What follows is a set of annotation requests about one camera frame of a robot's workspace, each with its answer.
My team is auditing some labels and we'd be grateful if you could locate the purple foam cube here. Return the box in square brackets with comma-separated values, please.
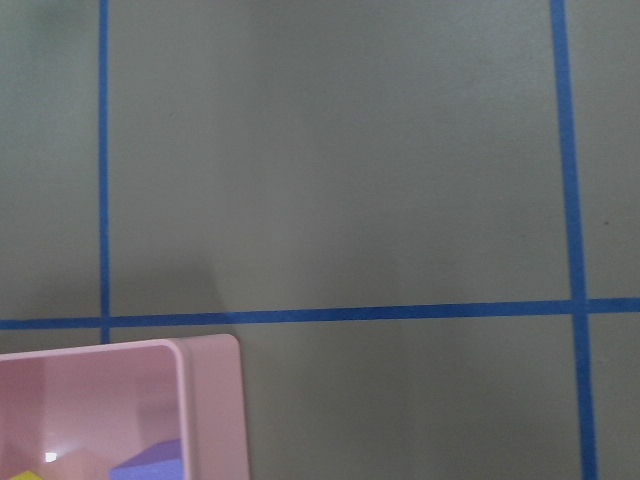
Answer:
[108, 439, 184, 480]

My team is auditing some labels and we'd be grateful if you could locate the yellow foam cube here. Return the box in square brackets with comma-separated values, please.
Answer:
[9, 470, 42, 480]

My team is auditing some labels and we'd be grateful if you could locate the pink plastic bin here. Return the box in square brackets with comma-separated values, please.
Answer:
[1, 334, 250, 479]

